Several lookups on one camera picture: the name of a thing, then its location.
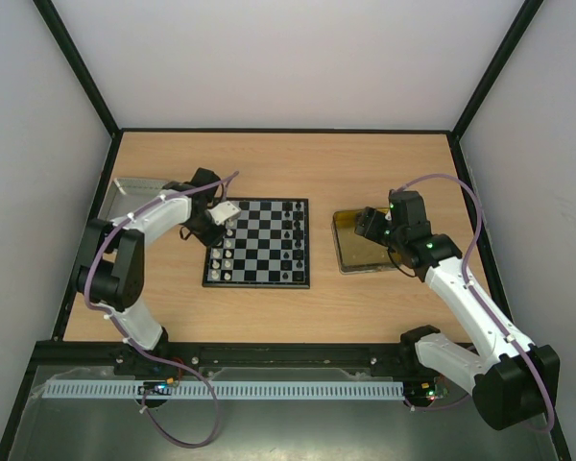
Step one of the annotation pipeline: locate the white slotted cable duct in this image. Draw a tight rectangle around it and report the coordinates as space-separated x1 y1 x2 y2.
41 379 404 401

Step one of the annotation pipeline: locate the silver tin lid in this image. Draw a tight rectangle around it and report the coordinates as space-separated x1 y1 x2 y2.
98 177 168 220

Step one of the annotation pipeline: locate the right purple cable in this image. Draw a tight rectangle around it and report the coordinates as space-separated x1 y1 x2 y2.
391 173 557 433

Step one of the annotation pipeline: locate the purple cable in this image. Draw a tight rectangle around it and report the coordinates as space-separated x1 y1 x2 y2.
391 173 557 433
84 170 241 448

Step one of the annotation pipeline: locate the gold tin box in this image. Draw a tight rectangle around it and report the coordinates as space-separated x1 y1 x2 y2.
331 209 396 275

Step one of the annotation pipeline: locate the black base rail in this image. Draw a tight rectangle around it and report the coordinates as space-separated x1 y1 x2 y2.
28 341 437 380

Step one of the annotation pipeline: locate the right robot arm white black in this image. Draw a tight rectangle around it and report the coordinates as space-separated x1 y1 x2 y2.
354 191 560 430

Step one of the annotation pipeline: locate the black silver chess board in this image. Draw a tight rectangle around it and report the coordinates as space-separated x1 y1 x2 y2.
202 197 311 289

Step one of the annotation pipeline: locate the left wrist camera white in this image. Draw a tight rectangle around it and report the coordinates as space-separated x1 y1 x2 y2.
209 201 241 226

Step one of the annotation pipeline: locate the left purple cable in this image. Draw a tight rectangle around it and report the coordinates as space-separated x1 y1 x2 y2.
84 170 241 448

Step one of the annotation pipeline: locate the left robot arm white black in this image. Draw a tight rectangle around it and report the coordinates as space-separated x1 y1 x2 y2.
70 168 235 352

